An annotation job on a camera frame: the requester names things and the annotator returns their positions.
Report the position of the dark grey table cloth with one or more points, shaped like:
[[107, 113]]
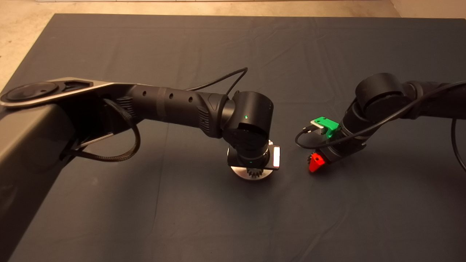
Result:
[[327, 54]]

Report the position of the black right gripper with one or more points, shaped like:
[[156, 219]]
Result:
[[342, 151]]

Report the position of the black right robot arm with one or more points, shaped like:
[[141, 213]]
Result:
[[380, 94]]

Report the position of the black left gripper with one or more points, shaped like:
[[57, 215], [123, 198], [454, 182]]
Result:
[[233, 160]]

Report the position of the green right camera mount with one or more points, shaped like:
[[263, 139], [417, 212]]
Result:
[[329, 125]]

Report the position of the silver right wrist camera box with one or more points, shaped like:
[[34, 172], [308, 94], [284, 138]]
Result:
[[317, 127]]

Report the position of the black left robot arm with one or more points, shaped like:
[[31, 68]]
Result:
[[164, 102]]

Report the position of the round metal carrier plate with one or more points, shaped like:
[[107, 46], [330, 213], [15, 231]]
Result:
[[238, 173]]

